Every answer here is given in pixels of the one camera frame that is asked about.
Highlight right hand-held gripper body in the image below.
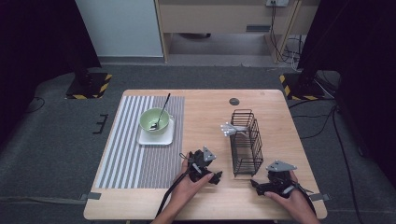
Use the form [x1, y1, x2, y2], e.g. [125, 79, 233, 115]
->
[262, 160, 298, 199]

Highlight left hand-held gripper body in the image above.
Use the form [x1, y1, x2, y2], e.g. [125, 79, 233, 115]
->
[186, 146, 218, 184]

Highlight black wire basket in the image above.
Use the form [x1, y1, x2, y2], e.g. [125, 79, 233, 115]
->
[229, 108, 264, 178]

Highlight white square plate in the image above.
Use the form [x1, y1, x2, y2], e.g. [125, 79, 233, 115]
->
[137, 116, 176, 147]

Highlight person's right hand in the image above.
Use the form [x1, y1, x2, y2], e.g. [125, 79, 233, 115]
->
[264, 170, 316, 219]

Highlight person's left hand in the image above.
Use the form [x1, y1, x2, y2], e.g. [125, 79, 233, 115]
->
[169, 158, 216, 208]

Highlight grey tape piece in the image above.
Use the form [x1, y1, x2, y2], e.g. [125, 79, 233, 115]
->
[309, 192, 331, 203]
[78, 191, 103, 202]

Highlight grey striped placemat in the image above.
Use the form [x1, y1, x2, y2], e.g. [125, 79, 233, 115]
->
[94, 95, 186, 189]

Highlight metal spoon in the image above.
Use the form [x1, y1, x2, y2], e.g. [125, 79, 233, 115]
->
[148, 92, 172, 131]

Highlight green bowl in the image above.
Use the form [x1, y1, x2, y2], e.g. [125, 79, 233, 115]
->
[138, 107, 171, 135]

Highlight black stand base striped edge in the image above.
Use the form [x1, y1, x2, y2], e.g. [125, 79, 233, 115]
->
[65, 72, 113, 101]
[278, 72, 336, 102]

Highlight dark object under desk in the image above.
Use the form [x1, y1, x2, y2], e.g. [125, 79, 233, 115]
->
[178, 33, 213, 40]

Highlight light wooden desk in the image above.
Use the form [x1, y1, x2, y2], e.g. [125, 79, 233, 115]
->
[154, 0, 321, 64]

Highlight white cabinet panel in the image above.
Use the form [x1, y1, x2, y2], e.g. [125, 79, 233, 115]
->
[74, 0, 164, 58]

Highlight dark curtain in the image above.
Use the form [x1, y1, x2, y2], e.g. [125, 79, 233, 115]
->
[0, 0, 103, 147]
[297, 0, 396, 188]

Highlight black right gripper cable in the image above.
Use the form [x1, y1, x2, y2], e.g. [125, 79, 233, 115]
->
[293, 182, 318, 217]

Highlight long black floor cable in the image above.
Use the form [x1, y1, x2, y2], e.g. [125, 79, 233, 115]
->
[331, 105, 365, 224]

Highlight curved black floor cable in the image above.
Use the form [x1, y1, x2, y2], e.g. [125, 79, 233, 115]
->
[299, 105, 340, 140]

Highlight short black floor cable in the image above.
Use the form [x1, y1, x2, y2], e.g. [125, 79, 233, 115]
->
[288, 98, 336, 110]

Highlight white cable bundle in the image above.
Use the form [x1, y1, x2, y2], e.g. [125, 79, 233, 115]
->
[285, 35, 305, 73]

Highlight black socket cables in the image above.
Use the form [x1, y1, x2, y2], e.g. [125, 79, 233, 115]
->
[268, 2, 292, 63]

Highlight thin black floor cable loop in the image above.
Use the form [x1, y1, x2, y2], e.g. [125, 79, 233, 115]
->
[25, 96, 47, 115]

